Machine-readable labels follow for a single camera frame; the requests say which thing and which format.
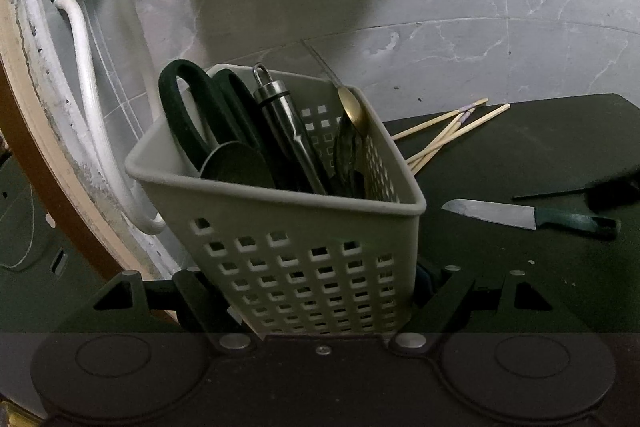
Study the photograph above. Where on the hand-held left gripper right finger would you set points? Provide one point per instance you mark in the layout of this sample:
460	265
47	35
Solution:
445	302

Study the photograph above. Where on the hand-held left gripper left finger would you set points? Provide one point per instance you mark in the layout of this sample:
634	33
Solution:
205	302

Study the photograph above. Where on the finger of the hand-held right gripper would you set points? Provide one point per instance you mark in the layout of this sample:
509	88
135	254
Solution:
612	197

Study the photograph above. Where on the white perforated plastic basket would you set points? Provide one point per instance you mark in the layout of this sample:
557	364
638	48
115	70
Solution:
300	227

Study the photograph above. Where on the plain wooden chopstick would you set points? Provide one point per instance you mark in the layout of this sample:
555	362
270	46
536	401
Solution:
470	131

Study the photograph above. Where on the dark round utensil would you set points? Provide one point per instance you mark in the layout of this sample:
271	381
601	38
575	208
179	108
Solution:
240	167

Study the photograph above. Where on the steel spoon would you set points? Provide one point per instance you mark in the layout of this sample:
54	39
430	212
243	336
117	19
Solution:
345	157

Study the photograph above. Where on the grey appliance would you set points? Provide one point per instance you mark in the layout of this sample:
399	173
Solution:
30	257

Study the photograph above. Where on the wooden door frame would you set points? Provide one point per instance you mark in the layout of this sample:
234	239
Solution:
60	187

